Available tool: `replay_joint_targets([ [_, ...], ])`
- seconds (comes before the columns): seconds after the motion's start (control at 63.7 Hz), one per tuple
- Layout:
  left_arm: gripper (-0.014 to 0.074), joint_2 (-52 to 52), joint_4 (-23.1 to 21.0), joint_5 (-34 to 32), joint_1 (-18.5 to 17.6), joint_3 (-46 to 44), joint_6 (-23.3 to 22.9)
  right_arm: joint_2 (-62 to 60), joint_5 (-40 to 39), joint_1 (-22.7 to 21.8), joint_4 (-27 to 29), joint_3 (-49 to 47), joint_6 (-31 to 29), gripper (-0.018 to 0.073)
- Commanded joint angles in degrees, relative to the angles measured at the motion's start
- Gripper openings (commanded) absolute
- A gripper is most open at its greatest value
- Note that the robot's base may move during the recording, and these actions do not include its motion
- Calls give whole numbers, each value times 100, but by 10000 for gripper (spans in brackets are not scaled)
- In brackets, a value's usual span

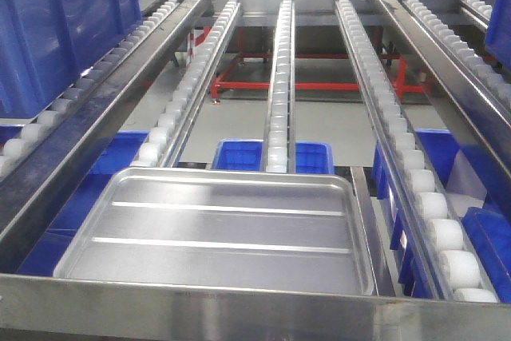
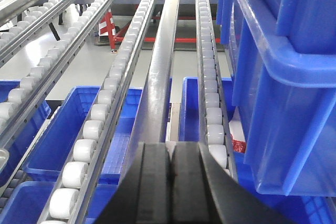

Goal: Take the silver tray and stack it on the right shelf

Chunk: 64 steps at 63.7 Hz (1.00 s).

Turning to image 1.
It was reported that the silver ribbed metal tray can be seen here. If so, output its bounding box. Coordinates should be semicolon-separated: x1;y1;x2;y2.
53;167;375;295

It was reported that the small blue bin below centre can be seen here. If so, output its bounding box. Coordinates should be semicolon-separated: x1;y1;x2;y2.
211;138;335;174

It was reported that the centre white roller track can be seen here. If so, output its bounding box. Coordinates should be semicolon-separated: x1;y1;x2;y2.
261;0;295;173

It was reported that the white roller track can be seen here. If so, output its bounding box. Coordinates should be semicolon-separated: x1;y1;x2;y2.
335;0;499;303
403;0;510;109
1;0;180;179
261;0;295;173
131;0;241;168

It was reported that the left white roller track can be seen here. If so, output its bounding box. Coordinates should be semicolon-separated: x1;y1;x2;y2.
1;0;180;179

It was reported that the blue bin below left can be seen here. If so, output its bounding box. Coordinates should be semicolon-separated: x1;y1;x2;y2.
16;130;149;276

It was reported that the blue bin below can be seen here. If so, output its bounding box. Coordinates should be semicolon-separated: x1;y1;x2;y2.
372;129;510;303
16;130;149;276

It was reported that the large blue bin left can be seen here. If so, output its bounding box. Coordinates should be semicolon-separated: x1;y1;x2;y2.
1;0;141;118

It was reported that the blue bin below right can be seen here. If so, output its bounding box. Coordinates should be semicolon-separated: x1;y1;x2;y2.
372;129;510;303

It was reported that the right white roller track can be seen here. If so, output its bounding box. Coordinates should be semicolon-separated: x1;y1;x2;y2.
403;0;510;109

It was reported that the blue bin far right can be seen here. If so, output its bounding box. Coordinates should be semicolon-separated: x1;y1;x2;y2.
485;0;511;69

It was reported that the red metal floor frame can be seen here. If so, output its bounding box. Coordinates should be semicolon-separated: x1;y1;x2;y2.
210;53;426;104

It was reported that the steel divider rail left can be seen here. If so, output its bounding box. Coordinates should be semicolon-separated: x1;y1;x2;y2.
0;0;210;263

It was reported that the steel divider rail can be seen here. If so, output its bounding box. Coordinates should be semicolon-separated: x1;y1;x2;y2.
0;0;210;263
372;0;510;167

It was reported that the steel divider rail right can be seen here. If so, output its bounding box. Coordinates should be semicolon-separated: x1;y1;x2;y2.
372;0;510;167

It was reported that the steel front shelf rail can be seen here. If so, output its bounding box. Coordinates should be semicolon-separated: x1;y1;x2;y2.
1;274;510;340

